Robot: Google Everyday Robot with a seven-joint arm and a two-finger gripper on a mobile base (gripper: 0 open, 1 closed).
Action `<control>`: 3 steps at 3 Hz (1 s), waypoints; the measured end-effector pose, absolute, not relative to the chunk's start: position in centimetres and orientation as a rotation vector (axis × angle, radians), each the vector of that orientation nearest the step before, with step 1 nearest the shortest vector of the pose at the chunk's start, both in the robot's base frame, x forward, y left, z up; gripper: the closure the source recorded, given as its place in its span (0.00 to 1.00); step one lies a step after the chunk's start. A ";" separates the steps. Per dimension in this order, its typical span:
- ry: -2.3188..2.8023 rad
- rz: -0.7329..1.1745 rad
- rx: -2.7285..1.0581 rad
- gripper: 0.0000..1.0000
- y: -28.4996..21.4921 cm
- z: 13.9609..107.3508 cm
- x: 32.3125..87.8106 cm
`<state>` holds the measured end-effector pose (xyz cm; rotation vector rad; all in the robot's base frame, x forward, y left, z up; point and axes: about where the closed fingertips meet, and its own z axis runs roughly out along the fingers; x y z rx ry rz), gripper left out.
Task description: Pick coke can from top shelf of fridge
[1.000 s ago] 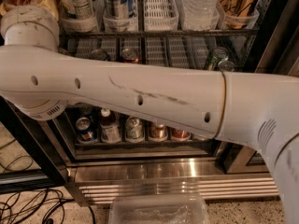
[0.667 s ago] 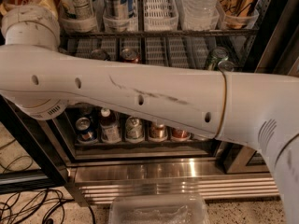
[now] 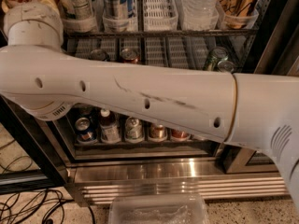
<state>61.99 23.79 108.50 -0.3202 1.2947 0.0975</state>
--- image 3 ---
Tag clear water bottle top shelf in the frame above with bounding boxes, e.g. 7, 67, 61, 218
179, 0, 221, 19

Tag front green can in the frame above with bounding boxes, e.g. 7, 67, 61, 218
217, 61, 235, 73

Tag silver blue can top shelf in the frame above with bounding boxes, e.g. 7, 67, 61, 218
104, 0, 134, 20

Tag rear dark pepsi can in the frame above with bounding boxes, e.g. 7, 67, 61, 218
89, 49, 110, 62

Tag glass fridge door right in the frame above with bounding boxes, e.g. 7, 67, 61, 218
223, 0, 299, 173

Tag bottom shelf red can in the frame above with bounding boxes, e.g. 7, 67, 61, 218
171, 129, 190, 140

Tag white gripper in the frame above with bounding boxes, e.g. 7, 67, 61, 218
1, 0, 64, 50

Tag bottom shelf orange can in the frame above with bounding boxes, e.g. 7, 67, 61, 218
149, 123, 166, 139

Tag empty white tray middle left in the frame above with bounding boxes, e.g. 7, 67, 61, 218
145, 37, 168, 67

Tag empty white tray middle right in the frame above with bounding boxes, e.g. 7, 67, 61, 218
166, 37, 195, 70

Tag rear green can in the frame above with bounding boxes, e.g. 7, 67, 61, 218
204, 47, 229, 71

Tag black floor cables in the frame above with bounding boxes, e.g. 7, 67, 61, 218
0, 138, 96, 224

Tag green white can top shelf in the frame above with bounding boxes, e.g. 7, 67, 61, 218
59, 0, 93, 21

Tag bottom shelf pepsi can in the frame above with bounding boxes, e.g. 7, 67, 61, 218
75, 118, 96, 142

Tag rear red coke can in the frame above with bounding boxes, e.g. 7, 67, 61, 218
120, 49, 139, 64

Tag empty white shelf tray top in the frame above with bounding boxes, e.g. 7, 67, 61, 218
143, 0, 178, 32

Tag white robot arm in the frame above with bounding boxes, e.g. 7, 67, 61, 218
0, 3, 299, 202

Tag bottom shelf dark juice bottle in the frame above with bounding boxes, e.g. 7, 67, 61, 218
99, 108, 121, 144

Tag bottom shelf white can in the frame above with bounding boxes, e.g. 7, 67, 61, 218
125, 117, 143, 139

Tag clear plastic bin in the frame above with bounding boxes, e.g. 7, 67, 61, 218
108, 194, 210, 224

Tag stainless steel fridge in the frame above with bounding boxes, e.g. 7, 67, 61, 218
0, 0, 291, 206

